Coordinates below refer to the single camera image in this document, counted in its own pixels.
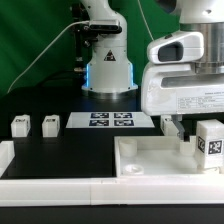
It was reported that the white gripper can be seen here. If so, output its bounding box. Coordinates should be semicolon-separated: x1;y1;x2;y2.
141;63;224;140

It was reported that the white square tabletop part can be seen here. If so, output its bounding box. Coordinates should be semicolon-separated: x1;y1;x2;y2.
114;136;221;177

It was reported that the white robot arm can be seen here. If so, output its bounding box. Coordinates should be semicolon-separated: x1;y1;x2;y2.
80;0;224;128

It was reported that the white U-shaped obstacle fence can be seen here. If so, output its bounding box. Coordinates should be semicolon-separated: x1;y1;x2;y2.
0;142;224;207

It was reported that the white sheet with AprilTags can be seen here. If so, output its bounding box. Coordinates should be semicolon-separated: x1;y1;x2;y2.
66;112;154;128

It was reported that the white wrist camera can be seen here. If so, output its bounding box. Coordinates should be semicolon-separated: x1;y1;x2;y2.
147;31;204;65

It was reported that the white cable right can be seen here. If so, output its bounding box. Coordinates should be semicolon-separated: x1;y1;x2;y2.
136;0;156;42

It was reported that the white cable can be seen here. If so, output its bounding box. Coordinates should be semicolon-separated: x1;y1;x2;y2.
6;20;90;95
136;0;156;42

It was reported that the black camera stand pole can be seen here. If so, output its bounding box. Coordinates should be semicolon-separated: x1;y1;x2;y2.
70;3;89;75

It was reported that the white cable left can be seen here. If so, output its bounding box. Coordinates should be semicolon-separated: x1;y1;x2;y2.
6;20;90;95

